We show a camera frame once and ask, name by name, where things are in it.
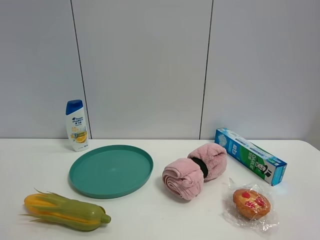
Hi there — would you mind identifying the white shampoo bottle blue cap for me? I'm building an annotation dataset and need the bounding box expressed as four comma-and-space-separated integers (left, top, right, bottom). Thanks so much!
65, 99, 89, 152

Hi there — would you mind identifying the pink rolled towel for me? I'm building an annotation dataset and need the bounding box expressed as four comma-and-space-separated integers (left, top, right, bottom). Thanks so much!
162, 142, 227, 201

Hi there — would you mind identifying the teal round plastic plate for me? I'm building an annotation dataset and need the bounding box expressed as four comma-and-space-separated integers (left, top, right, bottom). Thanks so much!
68, 144, 154, 199

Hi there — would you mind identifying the blue green toothpaste box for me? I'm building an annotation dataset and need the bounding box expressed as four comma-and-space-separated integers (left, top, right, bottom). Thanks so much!
214, 128, 287, 186

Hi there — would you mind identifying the wrapped muffin with red topping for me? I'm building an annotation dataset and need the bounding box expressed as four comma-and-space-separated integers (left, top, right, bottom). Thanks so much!
221, 178, 280, 235

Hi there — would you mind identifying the toy corn cob green husk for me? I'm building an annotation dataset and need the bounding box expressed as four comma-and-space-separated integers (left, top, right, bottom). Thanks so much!
24, 191, 112, 232

